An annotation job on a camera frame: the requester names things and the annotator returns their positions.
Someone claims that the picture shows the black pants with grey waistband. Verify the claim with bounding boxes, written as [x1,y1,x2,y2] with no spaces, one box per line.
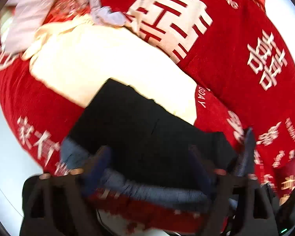
[61,79,237,209]

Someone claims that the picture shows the red blanket with white characters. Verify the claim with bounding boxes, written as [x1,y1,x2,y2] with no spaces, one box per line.
[0,0,295,235]

